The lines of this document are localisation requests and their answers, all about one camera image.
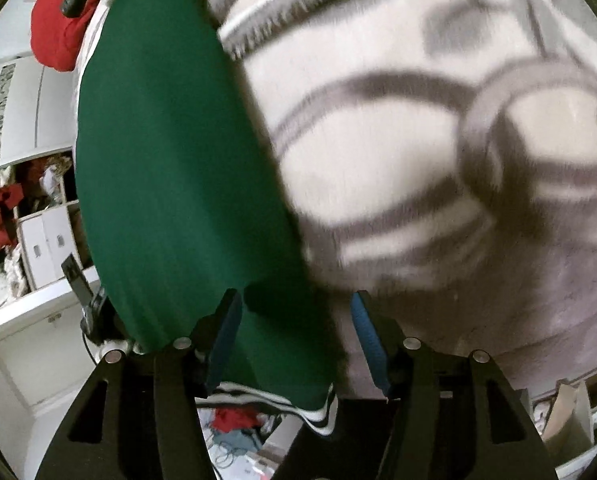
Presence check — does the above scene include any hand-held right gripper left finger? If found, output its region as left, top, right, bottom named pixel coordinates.
left=33, top=288, right=244, bottom=480

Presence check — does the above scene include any white wardrobe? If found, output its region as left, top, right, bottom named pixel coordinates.
left=0, top=0, right=79, bottom=177

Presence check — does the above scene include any floral pink blanket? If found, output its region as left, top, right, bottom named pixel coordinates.
left=193, top=0, right=597, bottom=401

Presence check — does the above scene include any green white varsity jacket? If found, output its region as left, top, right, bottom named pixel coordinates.
left=73, top=0, right=340, bottom=437

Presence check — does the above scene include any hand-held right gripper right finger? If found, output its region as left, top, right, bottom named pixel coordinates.
left=349, top=289, right=560, bottom=480

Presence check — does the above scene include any dark device with cable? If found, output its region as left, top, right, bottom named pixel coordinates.
left=61, top=254, right=125, bottom=350

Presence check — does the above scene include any cardboard box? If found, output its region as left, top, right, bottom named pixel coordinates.
left=541, top=377, right=597, bottom=456

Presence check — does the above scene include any red quilt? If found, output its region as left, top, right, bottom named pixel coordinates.
left=31, top=0, right=104, bottom=73

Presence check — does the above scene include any red cloth on floor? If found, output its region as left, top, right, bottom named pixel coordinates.
left=212, top=406, right=262, bottom=435

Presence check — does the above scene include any white drawer unit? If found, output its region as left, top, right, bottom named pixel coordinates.
left=16, top=200, right=93, bottom=292

